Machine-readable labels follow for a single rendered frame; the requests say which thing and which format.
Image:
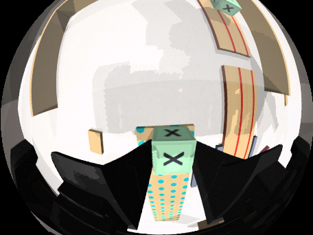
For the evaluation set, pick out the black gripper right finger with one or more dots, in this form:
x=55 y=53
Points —
x=222 y=178

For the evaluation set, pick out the orange strip with blue dots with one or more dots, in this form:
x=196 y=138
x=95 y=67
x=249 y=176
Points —
x=166 y=193

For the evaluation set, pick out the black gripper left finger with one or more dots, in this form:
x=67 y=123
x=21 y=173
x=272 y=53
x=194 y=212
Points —
x=123 y=182

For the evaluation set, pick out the pale green cube with x marks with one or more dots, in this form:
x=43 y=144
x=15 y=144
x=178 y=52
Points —
x=173 y=150

